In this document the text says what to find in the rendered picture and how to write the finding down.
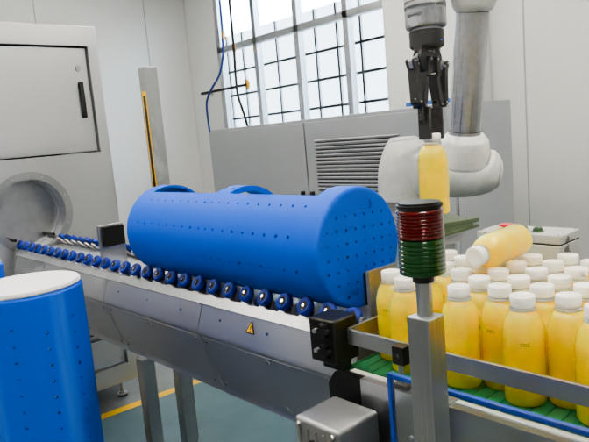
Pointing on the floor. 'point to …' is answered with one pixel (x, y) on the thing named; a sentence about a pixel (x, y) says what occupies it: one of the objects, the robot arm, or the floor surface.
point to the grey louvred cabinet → (352, 157)
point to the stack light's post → (429, 378)
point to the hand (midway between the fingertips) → (430, 124)
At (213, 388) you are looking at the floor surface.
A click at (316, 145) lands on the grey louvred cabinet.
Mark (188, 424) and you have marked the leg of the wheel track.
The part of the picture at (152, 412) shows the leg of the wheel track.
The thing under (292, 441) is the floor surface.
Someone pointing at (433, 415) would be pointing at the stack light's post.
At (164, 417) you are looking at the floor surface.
